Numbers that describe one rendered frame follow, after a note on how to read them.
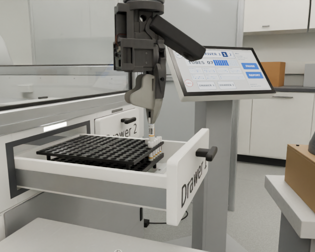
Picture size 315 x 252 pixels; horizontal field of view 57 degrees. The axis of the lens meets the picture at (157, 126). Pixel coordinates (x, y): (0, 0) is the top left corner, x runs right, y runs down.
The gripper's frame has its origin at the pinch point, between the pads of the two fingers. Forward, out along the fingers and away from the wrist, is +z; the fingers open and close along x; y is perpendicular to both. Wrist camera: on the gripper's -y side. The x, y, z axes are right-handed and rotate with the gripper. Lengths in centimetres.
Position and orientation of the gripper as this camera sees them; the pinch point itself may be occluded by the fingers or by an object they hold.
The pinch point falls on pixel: (154, 116)
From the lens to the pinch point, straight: 56.1
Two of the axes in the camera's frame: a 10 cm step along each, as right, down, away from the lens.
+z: -0.1, 9.8, 1.8
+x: 3.3, 1.7, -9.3
